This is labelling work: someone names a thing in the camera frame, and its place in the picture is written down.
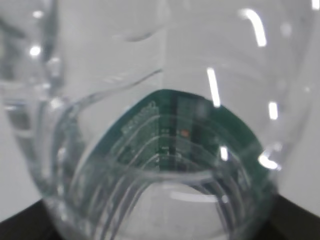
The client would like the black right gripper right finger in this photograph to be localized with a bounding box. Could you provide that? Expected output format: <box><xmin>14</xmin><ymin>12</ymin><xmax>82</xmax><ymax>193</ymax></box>
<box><xmin>269</xmin><ymin>195</ymin><xmax>320</xmax><ymax>240</ymax></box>

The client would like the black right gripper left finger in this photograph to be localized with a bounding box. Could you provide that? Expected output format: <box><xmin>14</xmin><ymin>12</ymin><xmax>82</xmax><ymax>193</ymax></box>
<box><xmin>0</xmin><ymin>200</ymin><xmax>58</xmax><ymax>240</ymax></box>

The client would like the clear plastic water bottle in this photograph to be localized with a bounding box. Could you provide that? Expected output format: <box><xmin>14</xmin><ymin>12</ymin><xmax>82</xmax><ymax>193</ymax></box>
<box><xmin>0</xmin><ymin>0</ymin><xmax>320</xmax><ymax>240</ymax></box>

